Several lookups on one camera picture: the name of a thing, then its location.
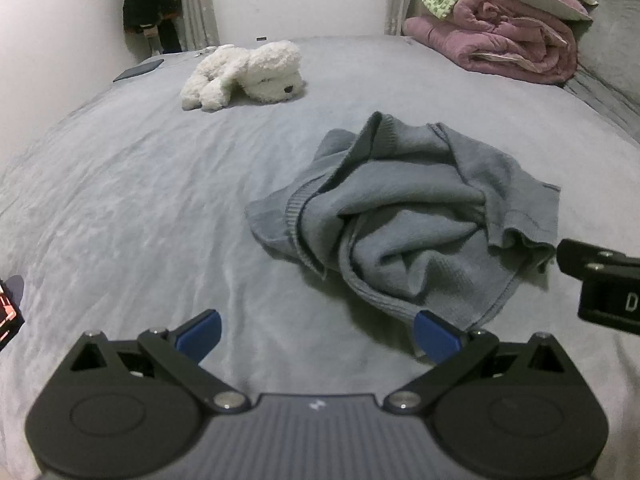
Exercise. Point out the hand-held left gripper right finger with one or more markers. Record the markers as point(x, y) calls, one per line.
point(435, 337)

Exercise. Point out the white plush dog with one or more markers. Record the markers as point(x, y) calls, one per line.
point(250, 72)

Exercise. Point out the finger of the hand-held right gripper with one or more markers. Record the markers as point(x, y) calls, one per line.
point(570, 257)

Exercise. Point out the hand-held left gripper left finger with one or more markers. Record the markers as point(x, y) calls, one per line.
point(200, 335)

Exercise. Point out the red printed box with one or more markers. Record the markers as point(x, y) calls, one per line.
point(7, 310)

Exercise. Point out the dark hanging jacket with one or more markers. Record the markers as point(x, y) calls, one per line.
point(145, 5)

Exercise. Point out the pink folded quilt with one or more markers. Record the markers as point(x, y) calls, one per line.
point(500, 40)

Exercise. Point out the grey quilted bedspread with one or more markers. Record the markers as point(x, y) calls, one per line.
point(610, 50)

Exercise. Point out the grey knitted sweater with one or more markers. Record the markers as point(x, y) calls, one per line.
point(400, 220)

